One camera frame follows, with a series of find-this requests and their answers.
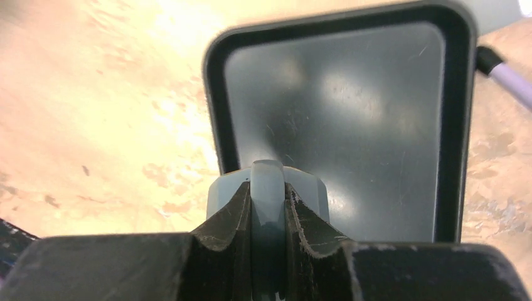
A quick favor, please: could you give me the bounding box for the tripod stand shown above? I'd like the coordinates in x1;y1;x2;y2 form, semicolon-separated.
476;46;531;111

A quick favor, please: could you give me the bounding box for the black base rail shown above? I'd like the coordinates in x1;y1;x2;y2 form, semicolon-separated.
1;219;39;280

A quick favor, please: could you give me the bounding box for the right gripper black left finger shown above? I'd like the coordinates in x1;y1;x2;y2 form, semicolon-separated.
1;182;252;300

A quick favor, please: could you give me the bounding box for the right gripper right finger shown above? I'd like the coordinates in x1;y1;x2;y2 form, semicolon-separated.
284;184;530;300

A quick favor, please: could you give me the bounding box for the black serving tray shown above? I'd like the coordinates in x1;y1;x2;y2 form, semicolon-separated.
203;1;477;242

